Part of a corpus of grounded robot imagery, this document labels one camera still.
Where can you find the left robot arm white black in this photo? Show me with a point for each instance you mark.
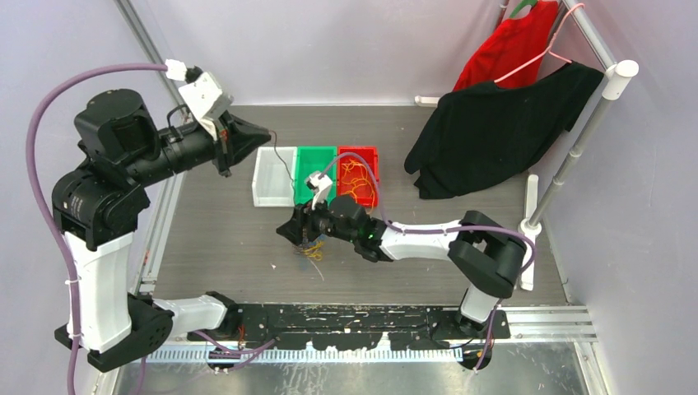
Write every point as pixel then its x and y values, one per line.
pixel 96 208

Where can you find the white plastic bin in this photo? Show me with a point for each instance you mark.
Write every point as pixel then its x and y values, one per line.
pixel 274 169

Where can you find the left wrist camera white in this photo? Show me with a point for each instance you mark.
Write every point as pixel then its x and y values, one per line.
pixel 206 99

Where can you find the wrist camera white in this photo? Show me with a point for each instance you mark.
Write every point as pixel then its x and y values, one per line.
pixel 206 99
pixel 320 185

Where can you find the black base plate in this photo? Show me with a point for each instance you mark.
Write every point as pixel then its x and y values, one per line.
pixel 344 327

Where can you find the pink clothes hanger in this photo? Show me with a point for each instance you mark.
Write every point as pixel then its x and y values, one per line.
pixel 548 49

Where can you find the red plastic bin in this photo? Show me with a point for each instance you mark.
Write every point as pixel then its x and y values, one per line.
pixel 353 178

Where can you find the black shirt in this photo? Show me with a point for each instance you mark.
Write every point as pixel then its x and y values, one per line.
pixel 483 135

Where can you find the green clothes hanger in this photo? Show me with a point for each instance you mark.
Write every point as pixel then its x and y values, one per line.
pixel 521 6

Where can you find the green plastic bin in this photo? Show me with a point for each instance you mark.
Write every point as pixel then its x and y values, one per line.
pixel 308 160

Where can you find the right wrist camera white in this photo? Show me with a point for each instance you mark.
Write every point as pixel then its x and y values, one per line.
pixel 320 185

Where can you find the red shirt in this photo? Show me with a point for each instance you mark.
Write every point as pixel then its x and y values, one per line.
pixel 513 43

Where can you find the aluminium frame post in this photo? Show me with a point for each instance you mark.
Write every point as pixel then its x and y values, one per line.
pixel 136 25

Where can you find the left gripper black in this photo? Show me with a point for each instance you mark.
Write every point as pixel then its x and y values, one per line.
pixel 235 139

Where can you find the white cable duct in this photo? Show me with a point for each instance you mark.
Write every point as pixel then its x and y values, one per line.
pixel 381 354

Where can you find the white clothes rack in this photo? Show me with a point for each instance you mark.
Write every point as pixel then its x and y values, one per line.
pixel 618 75

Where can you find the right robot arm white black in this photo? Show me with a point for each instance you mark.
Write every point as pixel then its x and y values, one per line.
pixel 489 256

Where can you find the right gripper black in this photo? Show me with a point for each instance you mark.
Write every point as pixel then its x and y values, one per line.
pixel 293 230

